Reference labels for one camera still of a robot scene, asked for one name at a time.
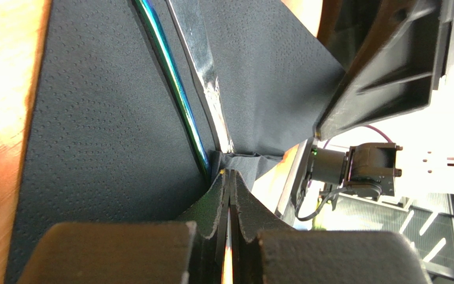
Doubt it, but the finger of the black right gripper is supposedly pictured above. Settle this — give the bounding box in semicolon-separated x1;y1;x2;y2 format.
316;1;453;140

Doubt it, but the iridescent purple spoon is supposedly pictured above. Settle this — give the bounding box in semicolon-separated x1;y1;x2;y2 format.
135;0;211;179

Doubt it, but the black paper napkin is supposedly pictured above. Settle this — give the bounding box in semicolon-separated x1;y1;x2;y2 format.
5;1;344;283

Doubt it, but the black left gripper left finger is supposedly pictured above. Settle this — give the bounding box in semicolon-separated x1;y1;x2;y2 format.
18;170;228;283

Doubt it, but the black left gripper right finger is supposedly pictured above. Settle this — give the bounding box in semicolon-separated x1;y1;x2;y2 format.
229;170;430;283

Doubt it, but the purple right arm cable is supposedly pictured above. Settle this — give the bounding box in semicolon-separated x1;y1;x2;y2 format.
321;125;394;150

